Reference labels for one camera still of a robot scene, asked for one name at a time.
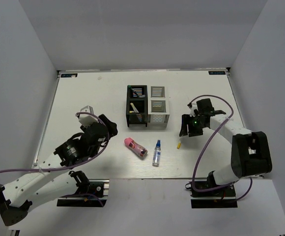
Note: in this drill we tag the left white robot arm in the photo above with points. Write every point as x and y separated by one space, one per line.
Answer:
55 178

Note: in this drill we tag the left corner label sticker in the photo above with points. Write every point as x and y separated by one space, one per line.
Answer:
69 75

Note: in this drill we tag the white slotted pen holder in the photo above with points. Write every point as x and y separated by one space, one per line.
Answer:
158 107

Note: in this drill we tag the blue spray bottle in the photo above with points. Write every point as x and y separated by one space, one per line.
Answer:
157 154

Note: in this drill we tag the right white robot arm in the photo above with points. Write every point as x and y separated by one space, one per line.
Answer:
250 153

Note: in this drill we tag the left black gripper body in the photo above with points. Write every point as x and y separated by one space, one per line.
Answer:
83 129

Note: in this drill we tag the pink cap candy tube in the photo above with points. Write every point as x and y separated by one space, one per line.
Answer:
136 148

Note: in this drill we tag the green gel pen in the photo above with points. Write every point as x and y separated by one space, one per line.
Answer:
134 93

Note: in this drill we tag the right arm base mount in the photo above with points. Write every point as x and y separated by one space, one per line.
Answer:
222 198

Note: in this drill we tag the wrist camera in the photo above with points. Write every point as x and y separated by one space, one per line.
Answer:
193 109
85 116

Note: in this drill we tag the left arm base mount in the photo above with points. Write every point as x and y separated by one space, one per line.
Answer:
93 194

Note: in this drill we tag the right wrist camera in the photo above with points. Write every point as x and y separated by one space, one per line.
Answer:
193 109

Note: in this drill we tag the corner label sticker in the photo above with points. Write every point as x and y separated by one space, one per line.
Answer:
217 72
69 75

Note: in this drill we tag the right corner label sticker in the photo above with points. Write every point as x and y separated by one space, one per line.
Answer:
217 72

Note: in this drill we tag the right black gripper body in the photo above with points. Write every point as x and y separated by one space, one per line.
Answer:
196 128

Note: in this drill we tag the pale yellow cap marker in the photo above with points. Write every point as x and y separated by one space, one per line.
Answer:
134 108

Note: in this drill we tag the black slotted pen holder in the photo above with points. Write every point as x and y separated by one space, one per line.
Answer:
140 103

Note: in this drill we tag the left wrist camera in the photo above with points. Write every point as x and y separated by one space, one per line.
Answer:
85 116

